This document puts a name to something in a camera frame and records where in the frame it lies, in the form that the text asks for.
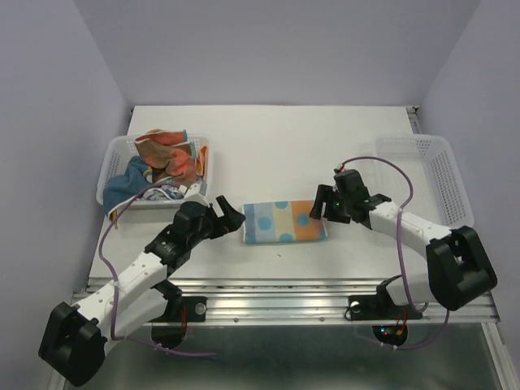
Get white plastic basket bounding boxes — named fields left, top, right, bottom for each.
left=96, top=130, right=213, bottom=215
left=374, top=134, right=475, bottom=228

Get right white plastic basket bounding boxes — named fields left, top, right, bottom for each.
left=374, top=134, right=475, bottom=228

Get left white plastic basket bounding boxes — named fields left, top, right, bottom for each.
left=96, top=130, right=213, bottom=215

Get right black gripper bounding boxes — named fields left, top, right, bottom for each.
left=308, top=184, right=352, bottom=223

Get dark blue towel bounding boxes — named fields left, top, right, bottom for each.
left=102, top=156, right=152, bottom=217

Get orange brown bear towel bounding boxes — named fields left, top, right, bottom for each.
left=134, top=129, right=197, bottom=186

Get white blue print towel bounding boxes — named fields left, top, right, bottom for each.
left=139, top=183, right=189, bottom=202

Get blue polka dot towel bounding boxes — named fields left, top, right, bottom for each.
left=242, top=200, right=327, bottom=245

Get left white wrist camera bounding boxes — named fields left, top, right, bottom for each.
left=182, top=182, right=209, bottom=206

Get aluminium mounting rail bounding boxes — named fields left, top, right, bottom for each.
left=66, top=277, right=501, bottom=326

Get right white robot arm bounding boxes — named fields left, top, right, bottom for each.
left=310, top=170, right=498, bottom=317

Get orange pastel patterned towel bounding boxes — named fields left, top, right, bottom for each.
left=195, top=145, right=210, bottom=180

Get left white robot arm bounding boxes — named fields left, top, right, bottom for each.
left=38, top=196, right=246, bottom=387

